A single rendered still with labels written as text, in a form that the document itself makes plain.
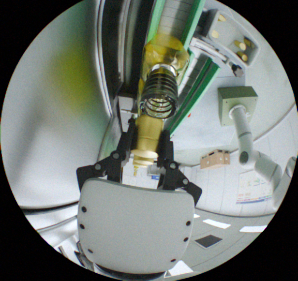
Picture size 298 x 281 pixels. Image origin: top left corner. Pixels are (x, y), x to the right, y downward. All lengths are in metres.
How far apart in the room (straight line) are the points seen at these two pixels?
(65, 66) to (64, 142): 0.11
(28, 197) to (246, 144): 0.61
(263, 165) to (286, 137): 3.26
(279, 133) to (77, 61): 3.81
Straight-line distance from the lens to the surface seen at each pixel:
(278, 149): 3.66
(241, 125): 0.54
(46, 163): 0.15
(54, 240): 0.23
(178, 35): 0.31
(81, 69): 0.18
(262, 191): 3.80
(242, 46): 0.47
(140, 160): 0.16
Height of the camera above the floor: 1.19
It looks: 26 degrees down
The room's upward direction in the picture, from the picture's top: 171 degrees counter-clockwise
